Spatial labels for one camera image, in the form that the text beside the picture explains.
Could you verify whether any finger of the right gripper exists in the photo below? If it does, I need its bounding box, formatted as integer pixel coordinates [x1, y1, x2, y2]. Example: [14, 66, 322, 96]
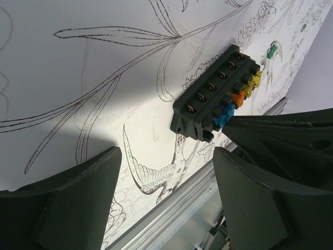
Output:
[222, 108, 332, 191]

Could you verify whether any floral printed table mat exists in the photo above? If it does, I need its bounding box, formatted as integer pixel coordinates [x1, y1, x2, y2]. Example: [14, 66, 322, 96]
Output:
[1, 1, 332, 191]

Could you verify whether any green blade fuse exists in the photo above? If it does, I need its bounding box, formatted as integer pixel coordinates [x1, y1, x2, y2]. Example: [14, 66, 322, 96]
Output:
[266, 45, 277, 59]

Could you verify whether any black fuse box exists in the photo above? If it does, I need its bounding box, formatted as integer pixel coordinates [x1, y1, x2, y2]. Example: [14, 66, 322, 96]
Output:
[170, 45, 260, 142]

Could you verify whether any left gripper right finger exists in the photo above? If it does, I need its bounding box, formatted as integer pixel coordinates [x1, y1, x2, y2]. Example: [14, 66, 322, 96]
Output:
[213, 147, 332, 249]

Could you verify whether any aluminium rail frame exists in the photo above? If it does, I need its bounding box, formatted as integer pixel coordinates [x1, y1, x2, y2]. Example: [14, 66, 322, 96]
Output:
[104, 97, 289, 250]

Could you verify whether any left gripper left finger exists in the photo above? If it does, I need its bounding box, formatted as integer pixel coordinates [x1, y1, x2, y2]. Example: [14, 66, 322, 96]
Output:
[1, 147, 122, 249]

